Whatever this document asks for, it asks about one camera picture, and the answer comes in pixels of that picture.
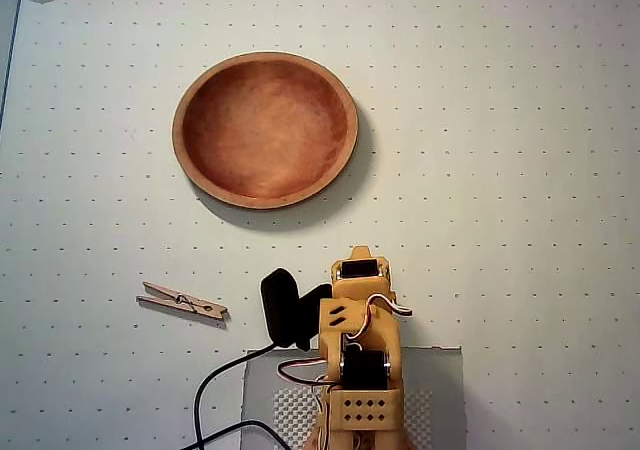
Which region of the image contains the grey base plate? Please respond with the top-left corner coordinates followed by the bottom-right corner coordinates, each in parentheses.
top-left (241, 345), bottom-right (466, 450)

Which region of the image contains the white red servo wire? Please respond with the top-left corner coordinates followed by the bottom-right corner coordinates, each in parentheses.
top-left (366, 293), bottom-right (414, 342)
top-left (276, 357), bottom-right (342, 389)

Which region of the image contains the brown wooden bowl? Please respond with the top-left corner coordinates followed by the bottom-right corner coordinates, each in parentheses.
top-left (172, 51), bottom-right (360, 211)

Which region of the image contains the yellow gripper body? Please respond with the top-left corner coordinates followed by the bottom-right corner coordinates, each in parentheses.
top-left (330, 255), bottom-right (400, 304)

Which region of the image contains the wooden clothespin with metal spring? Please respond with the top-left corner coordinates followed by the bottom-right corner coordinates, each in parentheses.
top-left (135, 281), bottom-right (231, 329)

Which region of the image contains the black camera cable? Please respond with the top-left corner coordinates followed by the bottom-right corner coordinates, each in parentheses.
top-left (182, 342), bottom-right (296, 450)

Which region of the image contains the white textured anti-slip mat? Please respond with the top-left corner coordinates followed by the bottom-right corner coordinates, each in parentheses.
top-left (272, 388), bottom-right (435, 450)

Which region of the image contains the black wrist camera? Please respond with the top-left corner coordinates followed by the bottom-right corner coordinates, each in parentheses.
top-left (259, 267), bottom-right (334, 354)

